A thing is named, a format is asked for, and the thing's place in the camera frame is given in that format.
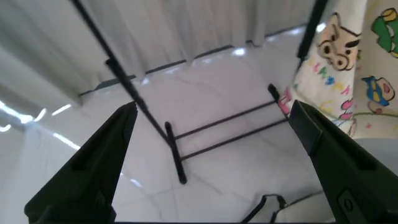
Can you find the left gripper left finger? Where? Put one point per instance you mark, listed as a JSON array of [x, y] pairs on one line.
[[81, 193]]

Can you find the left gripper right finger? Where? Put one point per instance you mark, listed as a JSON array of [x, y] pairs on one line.
[[357, 186]]

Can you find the cream printed garment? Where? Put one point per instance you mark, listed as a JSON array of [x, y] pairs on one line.
[[342, 77]]

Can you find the white laundry basket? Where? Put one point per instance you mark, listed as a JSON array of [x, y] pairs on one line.
[[311, 211]]

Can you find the black clothes rack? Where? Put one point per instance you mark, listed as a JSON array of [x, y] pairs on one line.
[[177, 155]]

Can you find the white curtain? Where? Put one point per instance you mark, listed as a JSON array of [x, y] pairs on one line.
[[171, 25]]

